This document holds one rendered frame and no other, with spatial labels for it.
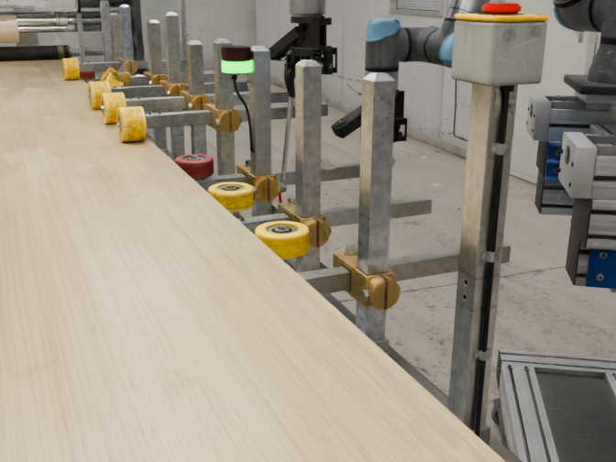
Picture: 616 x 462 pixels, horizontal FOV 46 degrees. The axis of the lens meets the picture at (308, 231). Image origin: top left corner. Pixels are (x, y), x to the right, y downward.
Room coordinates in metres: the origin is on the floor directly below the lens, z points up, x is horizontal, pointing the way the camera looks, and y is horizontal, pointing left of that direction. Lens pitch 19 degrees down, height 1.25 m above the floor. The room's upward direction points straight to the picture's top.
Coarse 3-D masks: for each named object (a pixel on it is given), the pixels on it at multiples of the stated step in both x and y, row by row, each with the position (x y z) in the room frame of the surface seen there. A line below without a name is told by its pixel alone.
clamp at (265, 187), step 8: (240, 168) 1.55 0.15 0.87; (248, 168) 1.54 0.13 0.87; (248, 176) 1.49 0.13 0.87; (256, 176) 1.47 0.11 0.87; (264, 176) 1.47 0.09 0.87; (272, 176) 1.48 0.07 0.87; (256, 184) 1.46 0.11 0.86; (264, 184) 1.45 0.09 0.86; (272, 184) 1.46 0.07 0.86; (256, 192) 1.45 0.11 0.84; (264, 192) 1.45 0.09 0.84; (272, 192) 1.46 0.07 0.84; (264, 200) 1.45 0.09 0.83
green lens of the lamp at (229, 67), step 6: (222, 60) 1.47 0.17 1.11; (222, 66) 1.47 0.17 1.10; (228, 66) 1.45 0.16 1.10; (234, 66) 1.45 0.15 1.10; (240, 66) 1.45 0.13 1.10; (246, 66) 1.46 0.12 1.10; (228, 72) 1.45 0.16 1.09; (234, 72) 1.45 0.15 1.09; (240, 72) 1.45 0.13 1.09; (246, 72) 1.46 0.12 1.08
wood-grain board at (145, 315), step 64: (0, 64) 3.36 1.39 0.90; (0, 128) 1.83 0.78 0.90; (64, 128) 1.83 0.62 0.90; (0, 192) 1.23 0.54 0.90; (64, 192) 1.23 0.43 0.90; (128, 192) 1.24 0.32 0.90; (192, 192) 1.24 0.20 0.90; (0, 256) 0.92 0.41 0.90; (64, 256) 0.92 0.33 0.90; (128, 256) 0.92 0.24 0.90; (192, 256) 0.92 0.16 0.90; (256, 256) 0.92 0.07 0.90; (0, 320) 0.72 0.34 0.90; (64, 320) 0.72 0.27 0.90; (128, 320) 0.72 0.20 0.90; (192, 320) 0.72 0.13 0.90; (256, 320) 0.73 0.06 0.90; (320, 320) 0.73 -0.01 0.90; (0, 384) 0.59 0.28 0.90; (64, 384) 0.59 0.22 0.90; (128, 384) 0.59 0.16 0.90; (192, 384) 0.59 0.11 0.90; (256, 384) 0.59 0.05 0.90; (320, 384) 0.59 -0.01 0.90; (384, 384) 0.59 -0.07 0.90; (0, 448) 0.49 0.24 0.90; (64, 448) 0.49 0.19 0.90; (128, 448) 0.49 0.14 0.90; (192, 448) 0.49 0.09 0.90; (256, 448) 0.49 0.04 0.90; (320, 448) 0.49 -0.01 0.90; (384, 448) 0.49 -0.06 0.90; (448, 448) 0.49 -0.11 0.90
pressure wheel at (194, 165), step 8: (176, 160) 1.46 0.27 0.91; (184, 160) 1.46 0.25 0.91; (192, 160) 1.46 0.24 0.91; (200, 160) 1.46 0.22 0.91; (208, 160) 1.46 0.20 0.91; (184, 168) 1.45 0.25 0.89; (192, 168) 1.44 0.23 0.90; (200, 168) 1.45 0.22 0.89; (208, 168) 1.46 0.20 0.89; (192, 176) 1.44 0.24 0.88; (200, 176) 1.45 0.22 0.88; (208, 176) 1.46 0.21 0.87
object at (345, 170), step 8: (336, 168) 1.60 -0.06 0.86; (344, 168) 1.60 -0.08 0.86; (352, 168) 1.61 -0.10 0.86; (216, 176) 1.51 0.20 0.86; (224, 176) 1.51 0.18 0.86; (232, 176) 1.51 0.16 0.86; (240, 176) 1.51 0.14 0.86; (280, 176) 1.54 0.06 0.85; (288, 176) 1.55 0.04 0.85; (328, 176) 1.59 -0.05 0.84; (336, 176) 1.60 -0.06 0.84; (344, 176) 1.60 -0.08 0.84; (352, 176) 1.61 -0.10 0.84; (200, 184) 1.47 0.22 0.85; (208, 184) 1.48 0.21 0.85; (288, 184) 1.55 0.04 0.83
